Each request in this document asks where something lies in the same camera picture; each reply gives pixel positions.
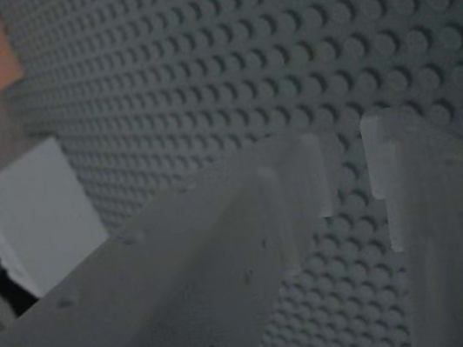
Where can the grey studded baseplate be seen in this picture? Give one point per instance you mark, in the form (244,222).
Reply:
(239,57)

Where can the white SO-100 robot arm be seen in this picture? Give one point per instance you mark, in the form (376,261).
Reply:
(39,212)

